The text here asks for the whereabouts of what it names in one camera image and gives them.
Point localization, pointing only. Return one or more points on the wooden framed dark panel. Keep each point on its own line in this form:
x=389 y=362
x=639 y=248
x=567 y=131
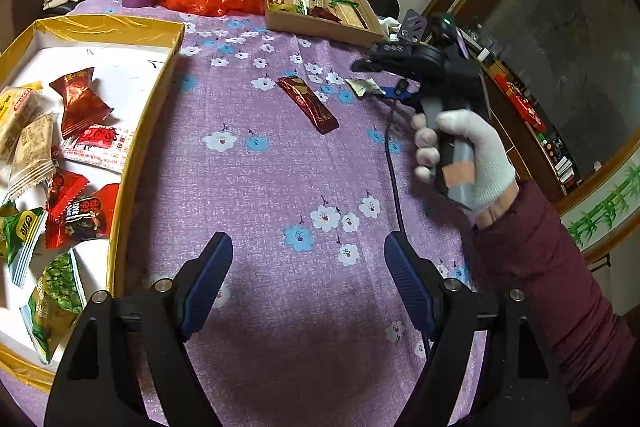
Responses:
x=565 y=32

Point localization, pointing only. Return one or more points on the green yellow snack packet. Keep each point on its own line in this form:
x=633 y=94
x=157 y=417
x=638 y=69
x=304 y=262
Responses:
x=22 y=237

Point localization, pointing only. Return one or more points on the purple floral tablecloth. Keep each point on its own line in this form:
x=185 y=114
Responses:
x=280 y=167

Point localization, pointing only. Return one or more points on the long dark red packet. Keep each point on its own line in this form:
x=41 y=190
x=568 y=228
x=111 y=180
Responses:
x=307 y=104

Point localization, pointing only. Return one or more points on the person's right forearm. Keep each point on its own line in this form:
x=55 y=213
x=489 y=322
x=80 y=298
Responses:
x=550 y=287

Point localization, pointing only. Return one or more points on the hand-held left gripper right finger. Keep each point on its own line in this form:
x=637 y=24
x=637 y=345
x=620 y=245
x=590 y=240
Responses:
x=405 y=277

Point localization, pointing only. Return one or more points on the white plastic bag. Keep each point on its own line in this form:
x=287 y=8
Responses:
x=389 y=26

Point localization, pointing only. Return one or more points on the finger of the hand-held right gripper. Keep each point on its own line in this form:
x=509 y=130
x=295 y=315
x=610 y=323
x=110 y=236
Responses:
x=395 y=91
x=370 y=65

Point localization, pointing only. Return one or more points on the yellow rimmed white tray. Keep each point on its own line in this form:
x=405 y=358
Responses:
x=145 y=132

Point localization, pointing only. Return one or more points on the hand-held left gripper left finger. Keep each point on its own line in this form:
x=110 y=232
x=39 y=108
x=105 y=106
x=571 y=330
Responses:
x=210 y=282

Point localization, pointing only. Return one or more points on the person's right hand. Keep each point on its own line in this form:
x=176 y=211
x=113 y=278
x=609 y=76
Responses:
x=490 y=162

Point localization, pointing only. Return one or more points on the green pea packet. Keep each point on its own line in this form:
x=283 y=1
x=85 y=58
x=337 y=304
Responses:
x=55 y=302

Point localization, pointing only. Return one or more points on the red black candy packet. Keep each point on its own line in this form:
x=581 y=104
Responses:
x=90 y=217

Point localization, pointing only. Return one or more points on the row of small cabinet items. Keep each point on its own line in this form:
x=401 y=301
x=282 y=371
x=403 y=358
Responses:
x=525 y=107

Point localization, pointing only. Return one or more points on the beige cracker packet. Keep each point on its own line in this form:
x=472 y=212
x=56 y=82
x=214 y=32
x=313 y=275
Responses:
x=32 y=152

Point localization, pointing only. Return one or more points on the grey phone stand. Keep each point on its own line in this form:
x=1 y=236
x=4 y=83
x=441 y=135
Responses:
x=415 y=24

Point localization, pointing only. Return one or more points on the white red-print packet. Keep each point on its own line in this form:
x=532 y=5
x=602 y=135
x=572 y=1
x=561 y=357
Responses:
x=102 y=144

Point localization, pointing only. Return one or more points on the silver foil packet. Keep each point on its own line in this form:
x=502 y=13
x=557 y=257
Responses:
x=362 y=87

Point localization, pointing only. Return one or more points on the dark red snack packet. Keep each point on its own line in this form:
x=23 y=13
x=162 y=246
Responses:
x=80 y=102

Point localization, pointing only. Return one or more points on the yellow cracker packet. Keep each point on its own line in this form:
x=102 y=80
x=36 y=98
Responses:
x=12 y=117

